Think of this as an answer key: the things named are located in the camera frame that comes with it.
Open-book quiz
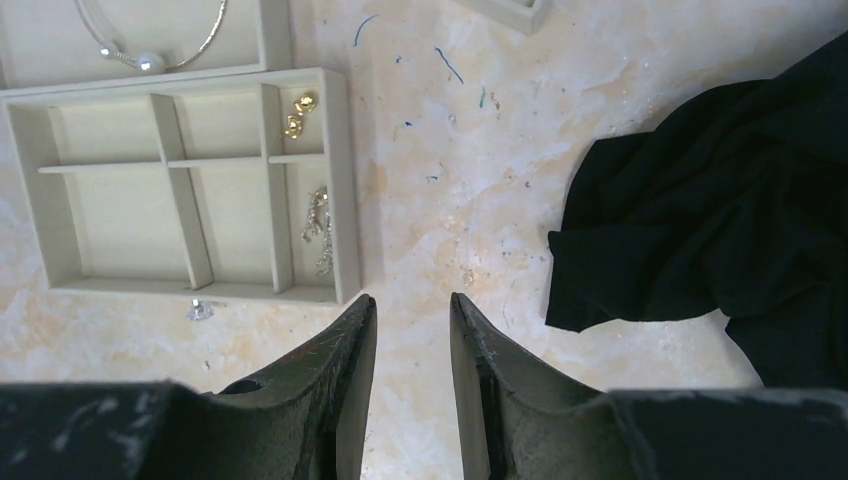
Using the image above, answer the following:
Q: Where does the beige slotted ring tray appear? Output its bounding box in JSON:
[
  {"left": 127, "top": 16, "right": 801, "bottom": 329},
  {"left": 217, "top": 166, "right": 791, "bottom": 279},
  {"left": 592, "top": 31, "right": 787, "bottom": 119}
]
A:
[{"left": 456, "top": 0, "right": 552, "bottom": 35}]

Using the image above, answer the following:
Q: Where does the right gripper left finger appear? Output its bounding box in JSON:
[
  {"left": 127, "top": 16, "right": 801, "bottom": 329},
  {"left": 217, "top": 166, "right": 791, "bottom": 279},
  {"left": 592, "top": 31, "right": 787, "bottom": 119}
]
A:
[{"left": 1, "top": 295, "right": 377, "bottom": 479}]

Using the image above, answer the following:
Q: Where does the beige compartment jewelry tray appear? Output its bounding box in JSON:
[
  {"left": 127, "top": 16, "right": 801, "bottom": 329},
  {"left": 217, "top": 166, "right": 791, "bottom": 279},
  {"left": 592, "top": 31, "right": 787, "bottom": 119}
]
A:
[{"left": 4, "top": 68, "right": 361, "bottom": 306}]

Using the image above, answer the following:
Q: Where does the small gold stud earring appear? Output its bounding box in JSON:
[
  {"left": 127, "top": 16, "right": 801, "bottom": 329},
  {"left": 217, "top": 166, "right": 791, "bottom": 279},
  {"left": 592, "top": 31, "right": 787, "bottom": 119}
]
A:
[{"left": 293, "top": 92, "right": 317, "bottom": 116}]

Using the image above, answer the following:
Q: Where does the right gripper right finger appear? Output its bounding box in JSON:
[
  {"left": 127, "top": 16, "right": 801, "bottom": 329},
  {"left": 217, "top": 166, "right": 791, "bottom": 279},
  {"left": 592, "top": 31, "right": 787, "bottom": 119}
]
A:
[{"left": 449, "top": 293, "right": 847, "bottom": 479}]

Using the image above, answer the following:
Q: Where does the small silver crystal stud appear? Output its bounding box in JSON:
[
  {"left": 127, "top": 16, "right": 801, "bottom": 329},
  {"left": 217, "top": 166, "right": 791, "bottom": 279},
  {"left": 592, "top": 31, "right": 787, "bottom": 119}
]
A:
[{"left": 186, "top": 299, "right": 215, "bottom": 322}]

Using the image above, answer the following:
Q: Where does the black cloth with print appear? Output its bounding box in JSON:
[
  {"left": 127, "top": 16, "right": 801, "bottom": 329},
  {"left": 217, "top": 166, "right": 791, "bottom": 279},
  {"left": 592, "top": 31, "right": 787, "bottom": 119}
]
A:
[{"left": 545, "top": 35, "right": 847, "bottom": 390}]

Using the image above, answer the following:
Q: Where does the silver wire bangle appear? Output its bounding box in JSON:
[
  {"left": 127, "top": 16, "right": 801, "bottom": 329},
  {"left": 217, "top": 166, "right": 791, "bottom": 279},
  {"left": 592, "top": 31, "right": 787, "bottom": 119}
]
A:
[{"left": 74, "top": 0, "right": 228, "bottom": 75}]

